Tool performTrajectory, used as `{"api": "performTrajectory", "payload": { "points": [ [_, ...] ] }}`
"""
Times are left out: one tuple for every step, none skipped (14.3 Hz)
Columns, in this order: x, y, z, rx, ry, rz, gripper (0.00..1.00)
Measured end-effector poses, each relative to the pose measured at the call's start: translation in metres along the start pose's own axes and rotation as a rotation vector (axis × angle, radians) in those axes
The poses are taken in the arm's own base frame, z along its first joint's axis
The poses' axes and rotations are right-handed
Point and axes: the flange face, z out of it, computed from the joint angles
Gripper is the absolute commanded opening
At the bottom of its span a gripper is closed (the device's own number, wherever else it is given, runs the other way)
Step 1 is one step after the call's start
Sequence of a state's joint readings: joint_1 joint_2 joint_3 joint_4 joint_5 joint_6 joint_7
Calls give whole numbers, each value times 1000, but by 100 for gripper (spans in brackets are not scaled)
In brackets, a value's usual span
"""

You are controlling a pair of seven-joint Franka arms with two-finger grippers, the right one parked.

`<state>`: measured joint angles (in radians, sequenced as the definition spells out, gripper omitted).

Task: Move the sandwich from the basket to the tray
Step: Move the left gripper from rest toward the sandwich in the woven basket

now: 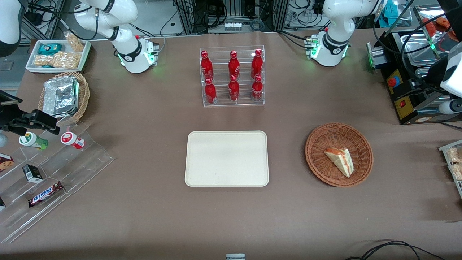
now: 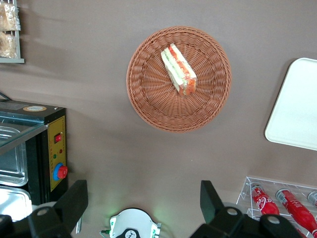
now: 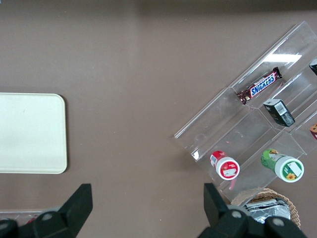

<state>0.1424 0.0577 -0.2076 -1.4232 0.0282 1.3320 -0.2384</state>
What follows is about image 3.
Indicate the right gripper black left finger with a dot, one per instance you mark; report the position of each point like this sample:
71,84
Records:
76,210

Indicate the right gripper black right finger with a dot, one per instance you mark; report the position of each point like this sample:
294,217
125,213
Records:
218,213

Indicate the light wicker basket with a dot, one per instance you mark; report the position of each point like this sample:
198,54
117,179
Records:
292,205

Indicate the cream rectangular tray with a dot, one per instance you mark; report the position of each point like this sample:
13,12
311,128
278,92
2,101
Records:
29,134

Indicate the silver foil pack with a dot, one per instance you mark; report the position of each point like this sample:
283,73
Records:
262,213

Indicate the red snack can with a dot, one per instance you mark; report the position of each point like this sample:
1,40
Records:
226,168

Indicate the clear acrylic bottle rack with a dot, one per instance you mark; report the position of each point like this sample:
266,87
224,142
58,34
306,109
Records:
15,212

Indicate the green snack can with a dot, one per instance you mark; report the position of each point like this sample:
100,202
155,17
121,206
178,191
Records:
287,168

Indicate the clear acrylic stepped shelf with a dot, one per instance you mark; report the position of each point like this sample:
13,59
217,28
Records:
223,119

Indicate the black box with barcode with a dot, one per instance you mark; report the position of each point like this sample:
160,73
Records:
278,112

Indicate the brown cookie box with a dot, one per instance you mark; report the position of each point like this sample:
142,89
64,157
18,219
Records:
314,131

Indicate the Snickers chocolate bar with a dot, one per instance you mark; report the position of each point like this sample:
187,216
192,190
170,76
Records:
260,85

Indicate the small black box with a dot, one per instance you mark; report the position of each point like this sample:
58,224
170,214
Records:
314,67

